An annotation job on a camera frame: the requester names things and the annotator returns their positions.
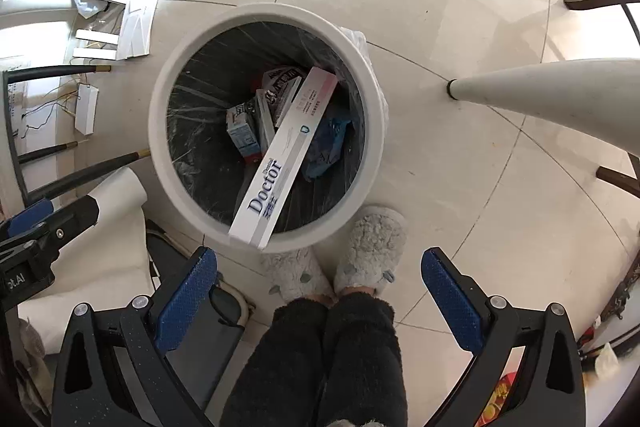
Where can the cream rolled cloth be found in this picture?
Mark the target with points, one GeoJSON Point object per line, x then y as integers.
{"type": "Point", "coordinates": [106, 266]}

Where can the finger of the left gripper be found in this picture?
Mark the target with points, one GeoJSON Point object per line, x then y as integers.
{"type": "Point", "coordinates": [29, 217]}

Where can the left grey fuzzy slipper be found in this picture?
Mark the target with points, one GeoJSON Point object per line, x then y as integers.
{"type": "Point", "coordinates": [297, 274]}

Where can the small blue white box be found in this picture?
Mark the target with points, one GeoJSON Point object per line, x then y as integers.
{"type": "Point", "coordinates": [243, 131]}

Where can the blue crumpled wrapper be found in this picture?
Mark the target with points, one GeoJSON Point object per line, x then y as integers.
{"type": "Point", "coordinates": [326, 147]}

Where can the right grey fuzzy slipper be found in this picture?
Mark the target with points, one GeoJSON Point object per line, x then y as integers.
{"type": "Point", "coordinates": [376, 243]}

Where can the black fleece trouser legs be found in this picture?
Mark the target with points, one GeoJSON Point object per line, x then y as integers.
{"type": "Point", "coordinates": [323, 366]}

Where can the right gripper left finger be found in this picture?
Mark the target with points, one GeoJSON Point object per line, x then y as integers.
{"type": "Point", "coordinates": [89, 388]}

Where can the white round trash bin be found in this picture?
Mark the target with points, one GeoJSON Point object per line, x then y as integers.
{"type": "Point", "coordinates": [220, 65]}

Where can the long white toothpaste box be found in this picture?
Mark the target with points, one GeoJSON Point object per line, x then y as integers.
{"type": "Point", "coordinates": [266, 196]}

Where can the grey fuzzy slipper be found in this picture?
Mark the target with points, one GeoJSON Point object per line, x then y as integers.
{"type": "Point", "coordinates": [297, 274]}
{"type": "Point", "coordinates": [376, 243]}

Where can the white table leg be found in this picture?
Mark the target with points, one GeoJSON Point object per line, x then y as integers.
{"type": "Point", "coordinates": [595, 97]}

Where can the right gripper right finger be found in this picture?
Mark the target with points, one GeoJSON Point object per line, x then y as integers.
{"type": "Point", "coordinates": [547, 390]}

